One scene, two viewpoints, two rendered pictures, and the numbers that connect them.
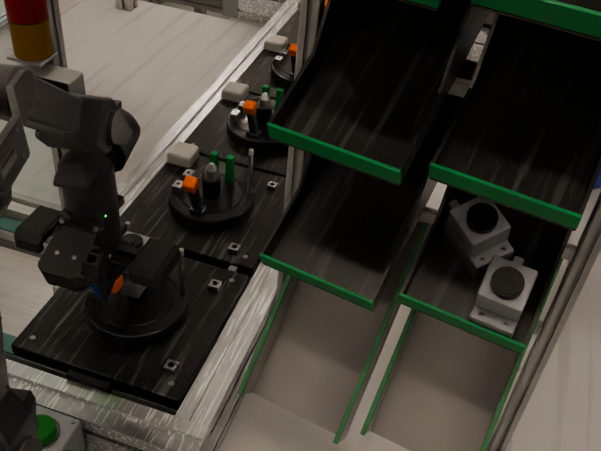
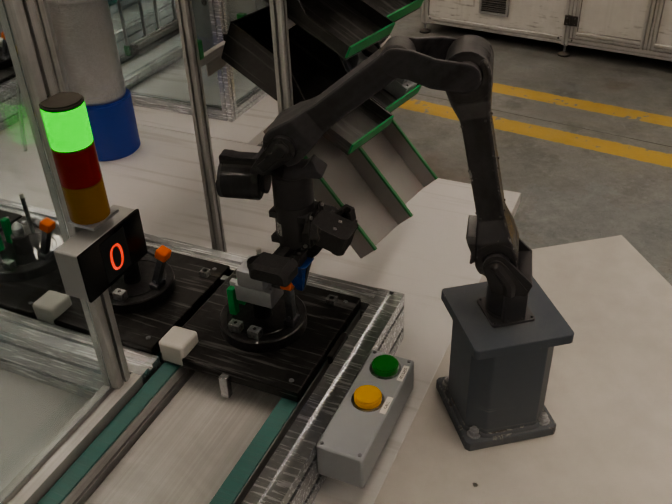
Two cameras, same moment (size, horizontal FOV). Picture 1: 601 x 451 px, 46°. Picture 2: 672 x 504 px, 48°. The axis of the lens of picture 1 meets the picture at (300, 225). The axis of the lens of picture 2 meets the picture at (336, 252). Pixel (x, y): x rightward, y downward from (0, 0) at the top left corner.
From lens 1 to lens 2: 1.18 m
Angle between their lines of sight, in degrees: 61
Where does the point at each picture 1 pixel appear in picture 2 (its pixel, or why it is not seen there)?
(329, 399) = (378, 217)
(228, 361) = (322, 280)
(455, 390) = (385, 163)
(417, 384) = not seen: hidden behind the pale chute
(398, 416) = not seen: hidden behind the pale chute
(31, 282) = (185, 427)
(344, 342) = (352, 190)
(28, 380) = (332, 383)
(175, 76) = not seen: outside the picture
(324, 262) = (355, 130)
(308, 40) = (281, 18)
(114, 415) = (366, 335)
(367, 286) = (375, 121)
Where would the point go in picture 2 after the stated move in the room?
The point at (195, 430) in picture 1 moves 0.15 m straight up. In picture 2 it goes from (382, 294) to (382, 219)
